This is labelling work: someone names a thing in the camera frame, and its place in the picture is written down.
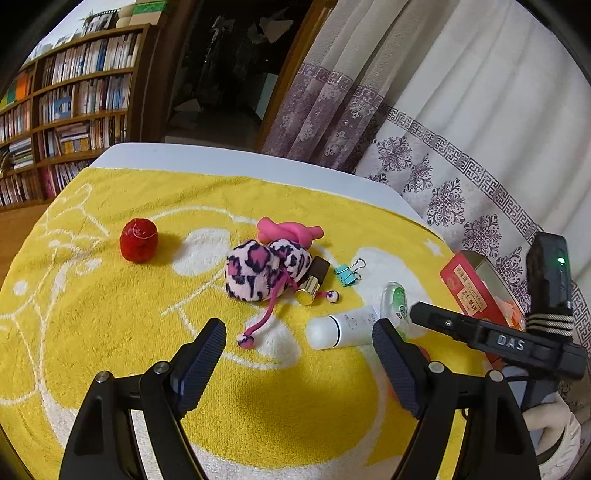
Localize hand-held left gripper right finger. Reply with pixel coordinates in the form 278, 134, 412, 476
373, 318, 546, 480

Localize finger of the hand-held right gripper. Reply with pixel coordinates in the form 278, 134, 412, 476
410, 301, 491, 352

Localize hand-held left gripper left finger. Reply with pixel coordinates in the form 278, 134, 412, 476
59, 318, 227, 480

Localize red tin box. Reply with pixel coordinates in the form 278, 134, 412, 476
438, 251, 532, 365

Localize clear green label bottle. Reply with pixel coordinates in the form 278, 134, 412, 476
379, 281, 414, 340

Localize white plastic bottle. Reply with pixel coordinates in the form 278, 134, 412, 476
305, 307, 382, 352

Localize teal binder clip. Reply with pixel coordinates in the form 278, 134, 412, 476
333, 259, 366, 287

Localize dark brown gold lipstick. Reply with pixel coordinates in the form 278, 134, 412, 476
295, 255, 331, 306

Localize red ball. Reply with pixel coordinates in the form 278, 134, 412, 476
120, 218, 158, 263

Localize pink knotted rubber toy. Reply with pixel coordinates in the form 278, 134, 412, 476
257, 217, 324, 247

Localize person's right hand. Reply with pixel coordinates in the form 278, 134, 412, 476
524, 399, 583, 480

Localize yellow white towel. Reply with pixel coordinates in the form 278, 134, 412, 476
0, 166, 467, 480

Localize white purple patterned curtain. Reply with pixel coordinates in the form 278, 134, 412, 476
355, 0, 591, 324
261, 0, 416, 172

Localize brown wooden bookshelf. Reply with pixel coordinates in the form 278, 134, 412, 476
0, 23, 160, 213

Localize rows of books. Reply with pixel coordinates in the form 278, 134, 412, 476
0, 34, 139, 206

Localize framed photo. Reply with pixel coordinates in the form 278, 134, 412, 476
81, 11, 118, 35

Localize green white flat box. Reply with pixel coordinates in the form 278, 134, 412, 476
115, 0, 169, 26

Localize brown wooden door frame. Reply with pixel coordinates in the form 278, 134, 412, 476
139, 0, 333, 149

